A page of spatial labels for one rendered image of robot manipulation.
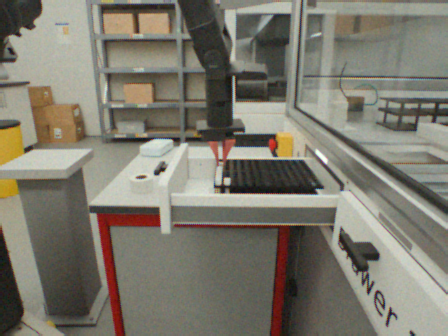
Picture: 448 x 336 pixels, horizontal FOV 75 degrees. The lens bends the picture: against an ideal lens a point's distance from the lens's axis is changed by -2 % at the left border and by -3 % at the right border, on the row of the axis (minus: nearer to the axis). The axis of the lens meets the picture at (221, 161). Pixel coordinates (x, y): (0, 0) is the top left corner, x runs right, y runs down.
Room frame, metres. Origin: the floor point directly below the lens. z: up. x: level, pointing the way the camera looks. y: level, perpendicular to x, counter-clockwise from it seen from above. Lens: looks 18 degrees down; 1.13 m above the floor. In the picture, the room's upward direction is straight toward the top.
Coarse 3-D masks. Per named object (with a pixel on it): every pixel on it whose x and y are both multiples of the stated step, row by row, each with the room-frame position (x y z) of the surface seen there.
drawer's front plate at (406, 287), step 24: (336, 216) 0.47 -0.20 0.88; (360, 216) 0.38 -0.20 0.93; (336, 240) 0.45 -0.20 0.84; (360, 240) 0.37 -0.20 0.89; (384, 240) 0.31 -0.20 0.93; (384, 264) 0.30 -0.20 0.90; (408, 264) 0.27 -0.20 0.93; (360, 288) 0.34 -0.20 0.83; (384, 288) 0.29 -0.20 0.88; (408, 288) 0.25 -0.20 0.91; (432, 288) 0.23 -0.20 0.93; (384, 312) 0.28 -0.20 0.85; (408, 312) 0.24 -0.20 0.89; (432, 312) 0.21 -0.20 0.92
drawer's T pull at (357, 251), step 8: (344, 240) 0.34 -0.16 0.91; (352, 240) 0.34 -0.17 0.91; (344, 248) 0.34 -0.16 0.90; (352, 248) 0.32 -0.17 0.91; (360, 248) 0.32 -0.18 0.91; (368, 248) 0.32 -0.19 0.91; (352, 256) 0.31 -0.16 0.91; (360, 256) 0.30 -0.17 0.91; (368, 256) 0.31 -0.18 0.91; (376, 256) 0.31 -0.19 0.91; (360, 264) 0.29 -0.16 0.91
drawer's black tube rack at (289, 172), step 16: (240, 160) 0.73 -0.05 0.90; (256, 160) 0.73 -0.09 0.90; (272, 160) 0.73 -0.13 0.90; (288, 160) 0.72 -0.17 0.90; (224, 176) 0.61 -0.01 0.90; (240, 176) 0.61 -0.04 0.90; (256, 176) 0.61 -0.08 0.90; (272, 176) 0.61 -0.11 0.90; (288, 176) 0.61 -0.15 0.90; (304, 176) 0.61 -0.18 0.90; (224, 192) 0.57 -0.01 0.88; (240, 192) 0.59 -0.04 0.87; (256, 192) 0.59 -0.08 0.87; (272, 192) 0.59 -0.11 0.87; (288, 192) 0.59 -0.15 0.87; (304, 192) 0.59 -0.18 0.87
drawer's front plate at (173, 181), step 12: (180, 156) 0.66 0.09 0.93; (168, 168) 0.58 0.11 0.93; (180, 168) 0.65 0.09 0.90; (168, 180) 0.52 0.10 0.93; (180, 180) 0.64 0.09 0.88; (168, 192) 0.51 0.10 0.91; (180, 192) 0.63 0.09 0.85; (168, 204) 0.50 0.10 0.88; (168, 216) 0.50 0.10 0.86; (168, 228) 0.50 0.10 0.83
